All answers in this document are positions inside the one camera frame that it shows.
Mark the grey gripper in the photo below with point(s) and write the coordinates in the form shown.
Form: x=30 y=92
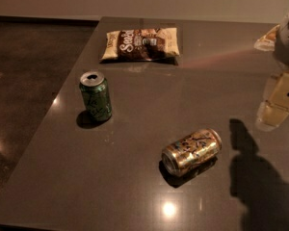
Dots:
x=287 y=43

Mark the orange soda can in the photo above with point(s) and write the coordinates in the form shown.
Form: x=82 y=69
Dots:
x=184 y=155

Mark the brown chip bag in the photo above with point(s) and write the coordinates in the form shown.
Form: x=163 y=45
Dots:
x=141 y=45

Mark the green soda can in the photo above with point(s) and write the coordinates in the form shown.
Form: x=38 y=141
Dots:
x=95 y=92

